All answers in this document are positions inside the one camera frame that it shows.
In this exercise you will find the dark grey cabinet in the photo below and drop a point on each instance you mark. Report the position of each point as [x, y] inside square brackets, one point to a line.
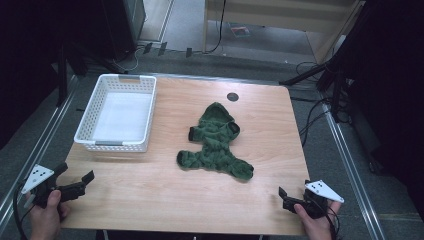
[133, 20]

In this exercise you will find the black tripod stand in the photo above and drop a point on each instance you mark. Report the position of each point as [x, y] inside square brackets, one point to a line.
[303, 76]

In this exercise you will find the white perforated plastic basket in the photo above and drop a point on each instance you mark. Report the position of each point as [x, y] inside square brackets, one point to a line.
[123, 116]

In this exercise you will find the metal floor rail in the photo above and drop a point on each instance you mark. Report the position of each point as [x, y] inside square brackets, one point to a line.
[353, 176]
[36, 150]
[216, 78]

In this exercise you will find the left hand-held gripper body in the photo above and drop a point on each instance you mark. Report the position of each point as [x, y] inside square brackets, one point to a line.
[39, 176]

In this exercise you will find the person's left hand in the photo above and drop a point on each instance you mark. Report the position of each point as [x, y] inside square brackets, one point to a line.
[46, 220]

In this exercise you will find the red booklet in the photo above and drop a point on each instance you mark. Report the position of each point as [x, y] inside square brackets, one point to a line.
[240, 31]

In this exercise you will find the light wooden shelf unit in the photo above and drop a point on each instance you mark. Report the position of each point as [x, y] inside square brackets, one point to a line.
[283, 13]

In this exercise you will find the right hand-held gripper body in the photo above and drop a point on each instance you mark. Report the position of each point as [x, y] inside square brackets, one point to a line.
[318, 203]

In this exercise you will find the green plush hooded pet garment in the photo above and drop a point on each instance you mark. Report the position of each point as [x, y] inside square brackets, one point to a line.
[215, 140]

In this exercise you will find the small black floor bracket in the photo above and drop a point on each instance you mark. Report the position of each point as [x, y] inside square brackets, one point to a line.
[189, 52]
[162, 48]
[147, 48]

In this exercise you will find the black metal stand post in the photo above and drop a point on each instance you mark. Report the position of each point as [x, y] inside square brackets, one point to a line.
[62, 83]

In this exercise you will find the person's right hand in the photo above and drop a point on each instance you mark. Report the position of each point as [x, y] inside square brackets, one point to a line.
[316, 228]

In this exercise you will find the black round table grommet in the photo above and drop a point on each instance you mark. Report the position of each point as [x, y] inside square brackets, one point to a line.
[232, 97]

